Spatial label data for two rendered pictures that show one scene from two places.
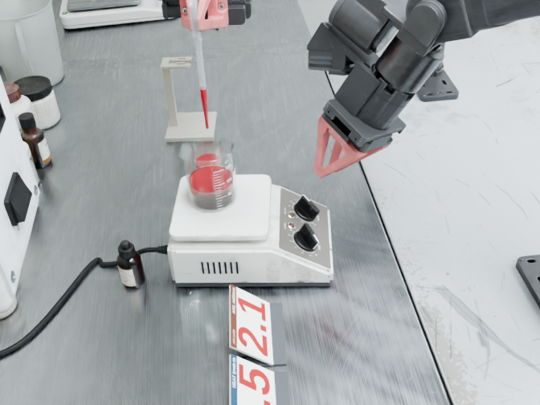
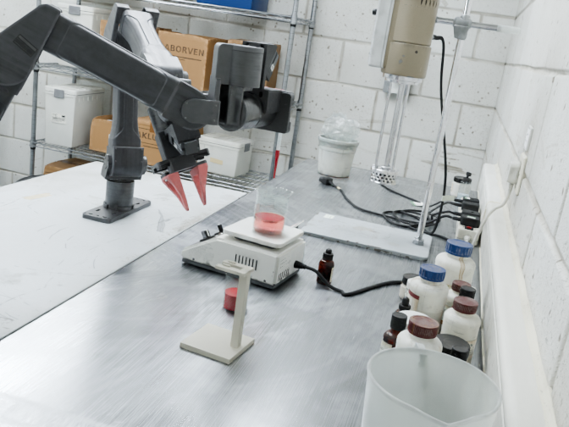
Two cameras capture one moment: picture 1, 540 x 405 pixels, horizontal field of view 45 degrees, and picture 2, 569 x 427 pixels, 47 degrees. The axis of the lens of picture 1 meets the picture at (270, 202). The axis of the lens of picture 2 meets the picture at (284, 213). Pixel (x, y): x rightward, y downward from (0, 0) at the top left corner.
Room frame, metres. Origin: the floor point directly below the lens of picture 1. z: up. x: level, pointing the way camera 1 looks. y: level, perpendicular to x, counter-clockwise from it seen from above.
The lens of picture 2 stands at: (1.72, 0.47, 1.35)
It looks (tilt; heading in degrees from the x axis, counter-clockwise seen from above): 15 degrees down; 199
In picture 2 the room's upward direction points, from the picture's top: 9 degrees clockwise
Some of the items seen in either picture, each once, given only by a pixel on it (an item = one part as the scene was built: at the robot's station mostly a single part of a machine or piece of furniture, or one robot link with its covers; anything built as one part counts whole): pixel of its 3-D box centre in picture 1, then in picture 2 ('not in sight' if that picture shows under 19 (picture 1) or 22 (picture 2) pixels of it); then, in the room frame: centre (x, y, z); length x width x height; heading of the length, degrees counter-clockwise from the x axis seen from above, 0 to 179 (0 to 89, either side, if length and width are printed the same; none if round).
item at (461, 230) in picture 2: not in sight; (467, 218); (-0.13, 0.38, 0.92); 0.40 x 0.06 x 0.04; 5
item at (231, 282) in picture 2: not in sight; (236, 291); (0.79, 0.09, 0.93); 0.04 x 0.04 x 0.06
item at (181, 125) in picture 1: (187, 95); (223, 304); (0.93, 0.13, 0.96); 0.08 x 0.08 x 0.13; 88
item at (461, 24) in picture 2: not in sight; (461, 27); (0.15, 0.29, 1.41); 0.25 x 0.11 x 0.05; 95
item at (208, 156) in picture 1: (208, 174); (272, 212); (0.63, 0.07, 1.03); 0.07 x 0.06 x 0.08; 124
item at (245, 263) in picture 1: (245, 231); (249, 250); (0.62, 0.03, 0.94); 0.22 x 0.13 x 0.08; 87
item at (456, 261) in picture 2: not in sight; (452, 276); (0.55, 0.41, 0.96); 0.07 x 0.07 x 0.13
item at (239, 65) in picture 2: not in sight; (219, 82); (0.82, 0.03, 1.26); 0.12 x 0.09 x 0.12; 127
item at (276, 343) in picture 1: (257, 324); not in sight; (0.48, 0.02, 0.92); 0.09 x 0.06 x 0.04; 1
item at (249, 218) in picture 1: (222, 206); (263, 231); (0.62, 0.06, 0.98); 0.12 x 0.12 x 0.01; 87
